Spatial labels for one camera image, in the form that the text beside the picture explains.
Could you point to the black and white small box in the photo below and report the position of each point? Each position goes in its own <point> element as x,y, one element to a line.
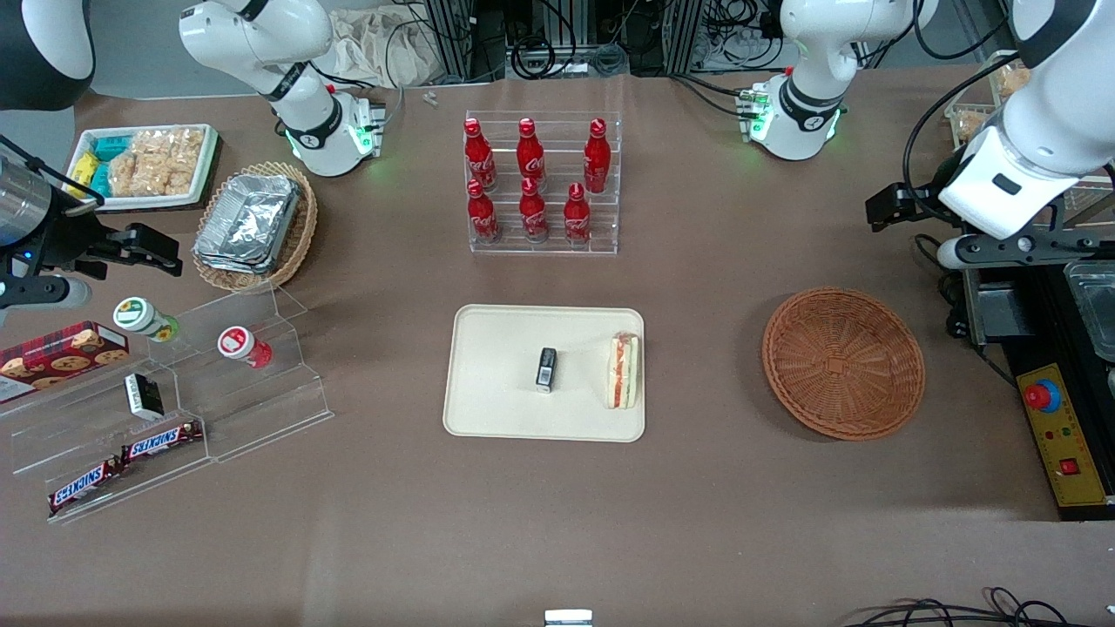
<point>142,396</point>

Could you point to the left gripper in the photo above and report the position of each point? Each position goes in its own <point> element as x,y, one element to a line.
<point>929,197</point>

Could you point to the beige plastic tray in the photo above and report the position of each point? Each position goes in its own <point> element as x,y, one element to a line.
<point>505,383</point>

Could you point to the clear plastic container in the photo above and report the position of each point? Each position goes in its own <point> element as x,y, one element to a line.
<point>1093,305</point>

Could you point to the black appliance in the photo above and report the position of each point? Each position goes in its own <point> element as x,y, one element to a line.
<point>1045,296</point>

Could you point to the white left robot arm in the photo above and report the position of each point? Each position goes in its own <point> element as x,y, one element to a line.
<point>1045,131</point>

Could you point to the light wicker basket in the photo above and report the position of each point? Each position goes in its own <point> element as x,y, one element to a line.
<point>300,235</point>

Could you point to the clear acrylic stepped display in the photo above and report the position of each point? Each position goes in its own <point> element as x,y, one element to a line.
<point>261,409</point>

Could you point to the green lid cup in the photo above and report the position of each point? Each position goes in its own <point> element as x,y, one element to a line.
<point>139,316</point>

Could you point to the clear acrylic bottle rack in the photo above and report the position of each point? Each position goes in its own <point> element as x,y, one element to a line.
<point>544,248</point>

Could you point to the yellow emergency stop box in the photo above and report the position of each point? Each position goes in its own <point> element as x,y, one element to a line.
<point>1067,453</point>

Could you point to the small white device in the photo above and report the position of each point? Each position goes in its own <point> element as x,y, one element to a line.
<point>568,618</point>

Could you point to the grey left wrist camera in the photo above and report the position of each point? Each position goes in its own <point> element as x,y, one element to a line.
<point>1019,248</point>

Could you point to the small black box with label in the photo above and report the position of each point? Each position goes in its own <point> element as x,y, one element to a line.
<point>546,369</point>

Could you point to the red cookie box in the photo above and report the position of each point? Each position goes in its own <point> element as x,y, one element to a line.
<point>61,357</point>

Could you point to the triangular sandwich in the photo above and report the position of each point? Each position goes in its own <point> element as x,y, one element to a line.
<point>623,374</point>

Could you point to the red lid cup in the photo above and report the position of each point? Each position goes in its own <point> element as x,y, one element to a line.
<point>239,344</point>

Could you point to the red cola bottle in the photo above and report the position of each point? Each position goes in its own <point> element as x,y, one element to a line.
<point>533,216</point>
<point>482,218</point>
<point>577,218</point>
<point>530,157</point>
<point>597,158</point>
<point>478,157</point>

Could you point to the snickers chocolate bar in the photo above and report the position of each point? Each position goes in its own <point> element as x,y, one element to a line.
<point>161,441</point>
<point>83,486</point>

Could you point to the cracker bag in rack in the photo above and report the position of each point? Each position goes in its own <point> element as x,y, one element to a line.
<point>1012,80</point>
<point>969,127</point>

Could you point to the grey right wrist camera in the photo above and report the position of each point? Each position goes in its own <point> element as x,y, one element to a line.
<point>43,292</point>

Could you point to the beige cloth bag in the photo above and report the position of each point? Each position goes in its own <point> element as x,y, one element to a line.
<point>375,48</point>

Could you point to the white rectangular snack tray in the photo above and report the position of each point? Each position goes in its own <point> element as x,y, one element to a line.
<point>200,170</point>

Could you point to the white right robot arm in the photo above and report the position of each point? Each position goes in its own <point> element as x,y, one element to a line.
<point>261,35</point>

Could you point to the teal snack pack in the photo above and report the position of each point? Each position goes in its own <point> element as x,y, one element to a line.
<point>111,146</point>
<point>100,178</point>

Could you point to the brown wicker basket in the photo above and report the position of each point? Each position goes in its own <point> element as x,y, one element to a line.
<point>841,366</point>

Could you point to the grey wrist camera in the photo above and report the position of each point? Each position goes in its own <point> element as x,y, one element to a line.
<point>1019,248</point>
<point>43,292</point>

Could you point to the yellow snack pack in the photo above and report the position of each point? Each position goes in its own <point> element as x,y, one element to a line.
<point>83,172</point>

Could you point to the stack of foil trays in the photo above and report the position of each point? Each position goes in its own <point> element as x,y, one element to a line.
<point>248,222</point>

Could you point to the clear rice cracker bag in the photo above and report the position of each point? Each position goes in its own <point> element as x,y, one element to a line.
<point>157,161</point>

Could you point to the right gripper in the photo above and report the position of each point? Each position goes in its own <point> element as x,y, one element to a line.
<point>68,240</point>

